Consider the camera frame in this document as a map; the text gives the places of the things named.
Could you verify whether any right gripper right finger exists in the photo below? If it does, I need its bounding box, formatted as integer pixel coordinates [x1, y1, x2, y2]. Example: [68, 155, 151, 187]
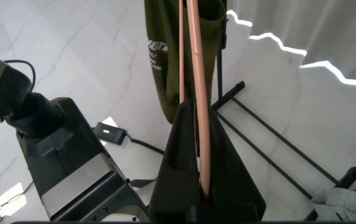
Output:
[202, 108, 266, 223]

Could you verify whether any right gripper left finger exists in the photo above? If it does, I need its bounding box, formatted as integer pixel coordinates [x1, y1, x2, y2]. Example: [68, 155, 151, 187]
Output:
[149, 100, 202, 223]

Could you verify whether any pink clothes hanger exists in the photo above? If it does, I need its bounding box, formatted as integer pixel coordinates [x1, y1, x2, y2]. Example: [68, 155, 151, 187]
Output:
[177, 0, 212, 198]

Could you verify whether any green long-sleeved shirt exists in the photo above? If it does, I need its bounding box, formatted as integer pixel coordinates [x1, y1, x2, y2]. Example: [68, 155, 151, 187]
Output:
[143, 0, 228, 124]

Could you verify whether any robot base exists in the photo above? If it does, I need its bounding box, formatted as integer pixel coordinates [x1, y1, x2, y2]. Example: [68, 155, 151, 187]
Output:
[16, 97, 157, 223]

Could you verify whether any black clothes rack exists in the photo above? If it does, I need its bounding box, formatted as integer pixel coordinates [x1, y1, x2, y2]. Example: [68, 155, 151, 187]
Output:
[210, 18, 356, 222]

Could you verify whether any black power adapter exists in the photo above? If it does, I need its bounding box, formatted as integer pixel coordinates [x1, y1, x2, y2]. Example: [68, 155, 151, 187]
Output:
[93, 121, 128, 146]

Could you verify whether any pale grey garment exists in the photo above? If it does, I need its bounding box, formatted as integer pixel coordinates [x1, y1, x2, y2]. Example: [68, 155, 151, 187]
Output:
[313, 187, 356, 223]

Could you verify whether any black cable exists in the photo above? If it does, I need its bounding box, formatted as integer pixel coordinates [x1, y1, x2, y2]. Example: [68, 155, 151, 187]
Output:
[0, 180, 36, 216]
[3, 59, 37, 93]
[124, 134, 166, 156]

